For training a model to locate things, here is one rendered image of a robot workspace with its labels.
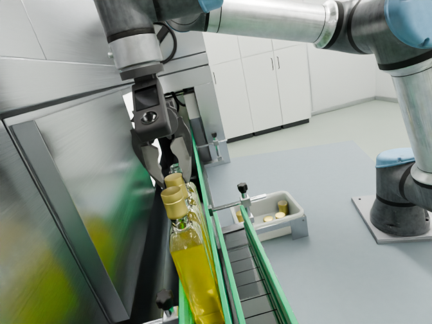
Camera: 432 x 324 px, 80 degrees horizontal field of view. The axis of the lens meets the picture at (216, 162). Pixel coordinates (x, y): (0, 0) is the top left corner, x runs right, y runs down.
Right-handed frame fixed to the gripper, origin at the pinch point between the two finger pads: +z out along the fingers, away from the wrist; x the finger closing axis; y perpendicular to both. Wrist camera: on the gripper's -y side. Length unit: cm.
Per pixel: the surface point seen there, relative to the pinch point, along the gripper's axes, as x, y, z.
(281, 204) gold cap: -30, 38, 35
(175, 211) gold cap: 0.2, -7.4, 2.1
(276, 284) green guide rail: -12.9, -10.9, 18.8
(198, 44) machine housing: -19, 104, -29
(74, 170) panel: 12.2, -7.2, -8.5
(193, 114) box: -7, 114, 7
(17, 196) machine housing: 15.2, -15.3, -9.3
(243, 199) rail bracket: -14.3, 19.0, 18.4
